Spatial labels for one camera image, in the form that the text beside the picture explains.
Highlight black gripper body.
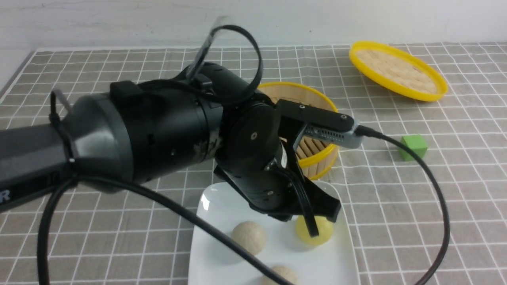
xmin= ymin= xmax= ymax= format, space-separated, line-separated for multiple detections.
xmin=214 ymin=141 xmax=341 ymax=222

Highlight yellow-green steamed bun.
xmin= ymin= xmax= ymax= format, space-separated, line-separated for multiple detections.
xmin=295 ymin=216 xmax=333 ymax=247

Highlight pale beige steamed bun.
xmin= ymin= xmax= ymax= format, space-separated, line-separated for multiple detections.
xmin=261 ymin=265 xmax=299 ymax=285

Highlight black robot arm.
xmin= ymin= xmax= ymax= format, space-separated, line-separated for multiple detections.
xmin=1 ymin=63 xmax=341 ymax=222

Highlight white square plate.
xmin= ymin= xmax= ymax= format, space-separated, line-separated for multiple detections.
xmin=188 ymin=182 xmax=361 ymax=285

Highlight bamboo steamer basket yellow rim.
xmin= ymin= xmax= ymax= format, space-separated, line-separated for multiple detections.
xmin=258 ymin=82 xmax=339 ymax=180

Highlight green cube block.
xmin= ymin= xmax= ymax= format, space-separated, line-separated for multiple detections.
xmin=398 ymin=135 xmax=428 ymax=161

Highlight grey checked tablecloth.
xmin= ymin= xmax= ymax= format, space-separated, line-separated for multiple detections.
xmin=0 ymin=43 xmax=507 ymax=285

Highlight yellow rimmed steamer lid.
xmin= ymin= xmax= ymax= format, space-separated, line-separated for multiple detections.
xmin=349 ymin=41 xmax=448 ymax=102

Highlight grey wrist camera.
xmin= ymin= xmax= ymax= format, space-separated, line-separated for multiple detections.
xmin=275 ymin=100 xmax=363 ymax=149

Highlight black camera cable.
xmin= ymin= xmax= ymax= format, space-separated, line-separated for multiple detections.
xmin=37 ymin=25 xmax=451 ymax=285

